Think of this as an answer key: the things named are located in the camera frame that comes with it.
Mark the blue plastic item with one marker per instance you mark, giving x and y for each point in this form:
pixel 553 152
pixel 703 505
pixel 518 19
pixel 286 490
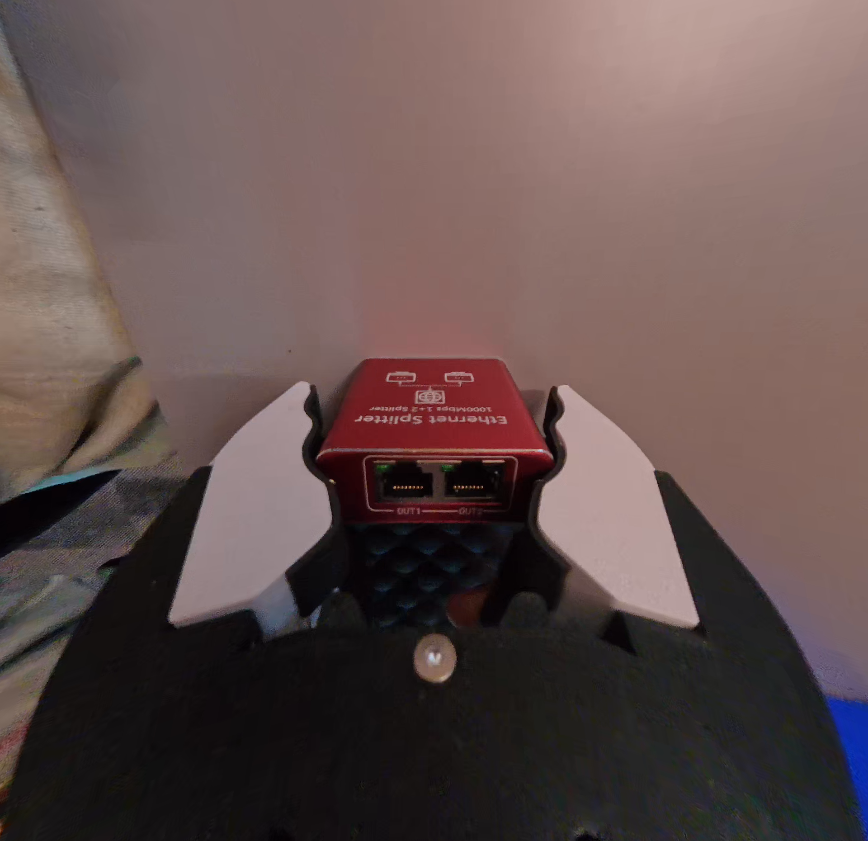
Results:
pixel 851 753

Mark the person's beige clothing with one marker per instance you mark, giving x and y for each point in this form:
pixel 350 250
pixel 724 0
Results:
pixel 47 312

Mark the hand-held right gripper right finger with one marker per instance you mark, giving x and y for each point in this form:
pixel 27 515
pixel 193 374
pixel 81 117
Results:
pixel 610 515

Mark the red ethernet splitter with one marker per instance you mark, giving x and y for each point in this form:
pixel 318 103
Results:
pixel 434 414

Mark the grey patterned cloth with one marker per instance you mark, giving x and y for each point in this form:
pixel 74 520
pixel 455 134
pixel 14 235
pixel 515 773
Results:
pixel 61 563

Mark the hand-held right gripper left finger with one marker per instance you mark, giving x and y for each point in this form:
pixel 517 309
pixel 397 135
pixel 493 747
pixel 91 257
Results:
pixel 251 515

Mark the black textured foam pad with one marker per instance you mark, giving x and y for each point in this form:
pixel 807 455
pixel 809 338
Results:
pixel 420 563

